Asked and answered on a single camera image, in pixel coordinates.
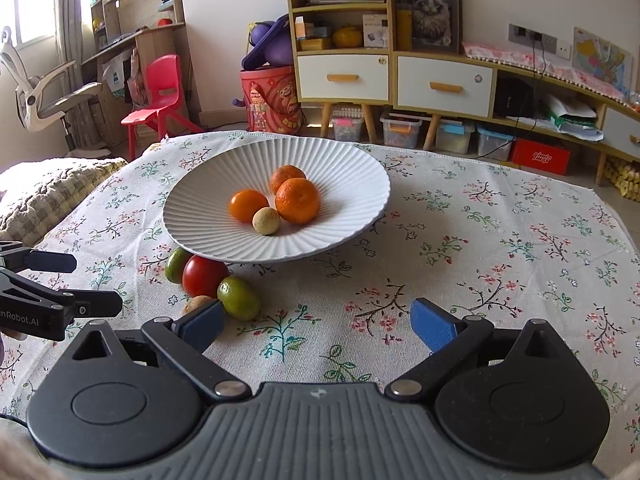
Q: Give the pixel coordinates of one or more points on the knitted olive cushion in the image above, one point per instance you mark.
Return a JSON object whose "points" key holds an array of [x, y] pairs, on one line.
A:
{"points": [[37, 196]]}

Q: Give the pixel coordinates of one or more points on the floral tablecloth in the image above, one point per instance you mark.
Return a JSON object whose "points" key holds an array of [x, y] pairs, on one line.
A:
{"points": [[474, 238]]}

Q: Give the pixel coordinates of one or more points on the red box under cabinet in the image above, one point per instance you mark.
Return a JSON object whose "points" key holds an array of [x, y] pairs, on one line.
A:
{"points": [[545, 157]]}

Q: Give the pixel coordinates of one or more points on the orange mandarin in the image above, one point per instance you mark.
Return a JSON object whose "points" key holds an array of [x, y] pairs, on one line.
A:
{"points": [[282, 174], [298, 201]]}

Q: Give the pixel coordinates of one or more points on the white office chair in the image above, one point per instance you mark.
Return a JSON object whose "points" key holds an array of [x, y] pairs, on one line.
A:
{"points": [[34, 114]]}

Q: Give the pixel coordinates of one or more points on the red cartoon bucket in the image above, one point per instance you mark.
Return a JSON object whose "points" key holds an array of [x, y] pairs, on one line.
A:
{"points": [[270, 100]]}

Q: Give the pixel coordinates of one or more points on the purple toy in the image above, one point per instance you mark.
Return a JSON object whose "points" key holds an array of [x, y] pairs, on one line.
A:
{"points": [[270, 44]]}

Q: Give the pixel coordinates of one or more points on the wooden shelf cabinet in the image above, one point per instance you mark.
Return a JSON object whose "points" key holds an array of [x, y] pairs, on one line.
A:
{"points": [[341, 52]]}

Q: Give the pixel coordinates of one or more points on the green fruit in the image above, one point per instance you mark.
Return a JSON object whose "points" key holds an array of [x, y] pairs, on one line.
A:
{"points": [[175, 265], [239, 298]]}

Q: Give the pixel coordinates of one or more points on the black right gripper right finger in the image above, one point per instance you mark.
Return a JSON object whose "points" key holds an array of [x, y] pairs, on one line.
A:
{"points": [[515, 399]]}

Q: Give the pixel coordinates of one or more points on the colourful map board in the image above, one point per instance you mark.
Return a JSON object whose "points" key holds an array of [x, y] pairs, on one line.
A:
{"points": [[602, 59]]}

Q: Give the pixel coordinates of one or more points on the small pale yellow fruit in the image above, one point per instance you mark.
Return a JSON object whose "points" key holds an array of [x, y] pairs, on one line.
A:
{"points": [[266, 221]]}

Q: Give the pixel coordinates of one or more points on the red plastic chair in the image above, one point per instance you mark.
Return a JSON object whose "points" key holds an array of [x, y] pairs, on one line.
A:
{"points": [[164, 85]]}

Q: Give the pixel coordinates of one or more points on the smooth orange tomato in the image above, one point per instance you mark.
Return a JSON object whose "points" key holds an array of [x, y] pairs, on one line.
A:
{"points": [[245, 203]]}

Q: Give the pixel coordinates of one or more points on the long low tv cabinet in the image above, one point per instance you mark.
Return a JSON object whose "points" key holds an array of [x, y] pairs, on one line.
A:
{"points": [[446, 86]]}

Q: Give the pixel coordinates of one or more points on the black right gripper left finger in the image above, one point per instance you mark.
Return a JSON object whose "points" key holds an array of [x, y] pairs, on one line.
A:
{"points": [[125, 397]]}

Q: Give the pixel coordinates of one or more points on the framed cat picture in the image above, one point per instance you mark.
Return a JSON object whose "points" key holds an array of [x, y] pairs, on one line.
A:
{"points": [[429, 25]]}

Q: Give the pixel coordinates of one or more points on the white ribbed plate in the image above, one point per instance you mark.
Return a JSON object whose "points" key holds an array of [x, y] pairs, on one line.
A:
{"points": [[354, 190]]}

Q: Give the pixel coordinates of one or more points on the brown kiwi fruit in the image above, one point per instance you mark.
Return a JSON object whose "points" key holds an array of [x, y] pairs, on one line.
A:
{"points": [[195, 303]]}

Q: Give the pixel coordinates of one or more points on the wooden desk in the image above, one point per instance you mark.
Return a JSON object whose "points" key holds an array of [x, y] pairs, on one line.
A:
{"points": [[128, 35]]}

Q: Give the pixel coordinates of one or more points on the red tomato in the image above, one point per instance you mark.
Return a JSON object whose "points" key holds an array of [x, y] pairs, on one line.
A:
{"points": [[201, 277]]}

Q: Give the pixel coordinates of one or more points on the left hand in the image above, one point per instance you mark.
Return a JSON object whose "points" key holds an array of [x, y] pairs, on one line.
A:
{"points": [[8, 334]]}

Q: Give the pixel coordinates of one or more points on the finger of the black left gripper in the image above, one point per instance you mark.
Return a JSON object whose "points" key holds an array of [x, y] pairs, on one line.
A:
{"points": [[17, 258], [24, 297]]}

